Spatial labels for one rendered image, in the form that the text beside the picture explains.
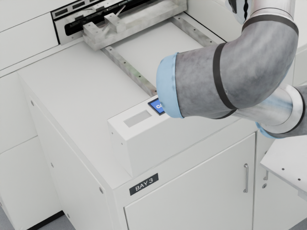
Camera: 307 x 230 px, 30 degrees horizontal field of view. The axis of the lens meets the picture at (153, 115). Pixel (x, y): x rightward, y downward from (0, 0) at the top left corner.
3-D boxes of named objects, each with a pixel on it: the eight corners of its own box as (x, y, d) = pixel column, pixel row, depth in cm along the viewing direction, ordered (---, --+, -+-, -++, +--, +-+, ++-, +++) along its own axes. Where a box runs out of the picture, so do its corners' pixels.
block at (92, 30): (84, 32, 188) (82, 24, 186) (92, 28, 189) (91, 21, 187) (95, 43, 183) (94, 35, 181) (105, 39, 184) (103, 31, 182)
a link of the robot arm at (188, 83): (334, 136, 135) (221, 104, 91) (274, 142, 144) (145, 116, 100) (329, 86, 137) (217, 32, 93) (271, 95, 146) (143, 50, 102)
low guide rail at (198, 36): (158, 12, 203) (157, 5, 201) (162, 10, 204) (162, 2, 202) (251, 82, 171) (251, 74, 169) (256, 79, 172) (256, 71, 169)
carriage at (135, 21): (83, 40, 189) (82, 33, 187) (173, 0, 202) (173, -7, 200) (95, 51, 184) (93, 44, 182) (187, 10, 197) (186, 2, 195)
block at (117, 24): (105, 23, 191) (103, 15, 188) (113, 19, 192) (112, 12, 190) (117, 33, 185) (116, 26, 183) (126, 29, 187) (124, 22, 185)
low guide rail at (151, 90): (92, 42, 194) (90, 34, 192) (97, 39, 194) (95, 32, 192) (177, 122, 161) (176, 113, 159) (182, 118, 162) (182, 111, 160)
